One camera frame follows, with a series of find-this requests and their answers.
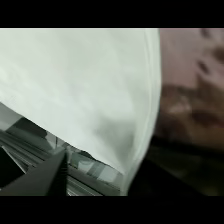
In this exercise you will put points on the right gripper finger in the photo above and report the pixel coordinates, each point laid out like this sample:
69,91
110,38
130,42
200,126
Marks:
43,180

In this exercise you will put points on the white T-shirt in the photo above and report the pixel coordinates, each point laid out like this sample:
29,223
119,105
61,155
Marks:
83,83

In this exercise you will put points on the silver frame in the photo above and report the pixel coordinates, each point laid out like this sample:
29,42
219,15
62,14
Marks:
90,181

